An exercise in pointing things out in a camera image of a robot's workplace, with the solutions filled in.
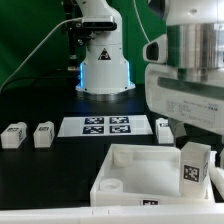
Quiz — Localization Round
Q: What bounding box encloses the grey cable left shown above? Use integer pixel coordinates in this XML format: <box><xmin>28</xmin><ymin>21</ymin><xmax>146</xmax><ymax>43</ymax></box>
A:
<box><xmin>0</xmin><ymin>17</ymin><xmax>84</xmax><ymax>94</ymax></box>

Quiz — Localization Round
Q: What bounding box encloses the white front fence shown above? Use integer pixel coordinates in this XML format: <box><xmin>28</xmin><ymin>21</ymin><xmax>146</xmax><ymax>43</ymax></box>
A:
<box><xmin>0</xmin><ymin>204</ymin><xmax>224</xmax><ymax>224</ymax></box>

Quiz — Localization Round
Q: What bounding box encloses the white obstacle bar right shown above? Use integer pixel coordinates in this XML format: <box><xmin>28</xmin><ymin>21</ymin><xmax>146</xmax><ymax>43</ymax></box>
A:
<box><xmin>209</xmin><ymin>149</ymin><xmax>224</xmax><ymax>200</ymax></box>

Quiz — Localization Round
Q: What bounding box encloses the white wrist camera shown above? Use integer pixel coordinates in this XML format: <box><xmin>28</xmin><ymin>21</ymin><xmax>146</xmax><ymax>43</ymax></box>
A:
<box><xmin>143</xmin><ymin>34</ymin><xmax>168</xmax><ymax>64</ymax></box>

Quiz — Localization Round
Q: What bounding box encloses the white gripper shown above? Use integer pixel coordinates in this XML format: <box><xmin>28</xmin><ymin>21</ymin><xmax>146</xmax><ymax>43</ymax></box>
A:
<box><xmin>145</xmin><ymin>64</ymin><xmax>224</xmax><ymax>138</ymax></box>

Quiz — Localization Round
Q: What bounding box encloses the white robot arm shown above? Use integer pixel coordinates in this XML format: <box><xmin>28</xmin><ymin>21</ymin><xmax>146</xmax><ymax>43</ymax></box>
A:
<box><xmin>76</xmin><ymin>0</ymin><xmax>224</xmax><ymax>135</ymax></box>

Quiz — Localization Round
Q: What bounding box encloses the white square tabletop tray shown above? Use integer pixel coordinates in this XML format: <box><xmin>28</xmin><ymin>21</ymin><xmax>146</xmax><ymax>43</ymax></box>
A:
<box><xmin>90</xmin><ymin>144</ymin><xmax>215</xmax><ymax>206</ymax></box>

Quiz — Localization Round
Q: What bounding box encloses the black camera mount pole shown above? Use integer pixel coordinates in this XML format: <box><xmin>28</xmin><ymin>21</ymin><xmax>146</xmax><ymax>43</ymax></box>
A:
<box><xmin>61</xmin><ymin>0</ymin><xmax>91</xmax><ymax>71</ymax></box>

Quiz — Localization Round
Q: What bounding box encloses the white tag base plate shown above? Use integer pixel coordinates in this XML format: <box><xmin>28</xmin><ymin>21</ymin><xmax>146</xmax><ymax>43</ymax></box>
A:
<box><xmin>58</xmin><ymin>115</ymin><xmax>152</xmax><ymax>137</ymax></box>

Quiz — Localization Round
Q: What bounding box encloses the white cable right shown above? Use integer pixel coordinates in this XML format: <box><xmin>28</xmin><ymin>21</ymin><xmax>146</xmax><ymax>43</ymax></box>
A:
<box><xmin>132</xmin><ymin>0</ymin><xmax>152</xmax><ymax>44</ymax></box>

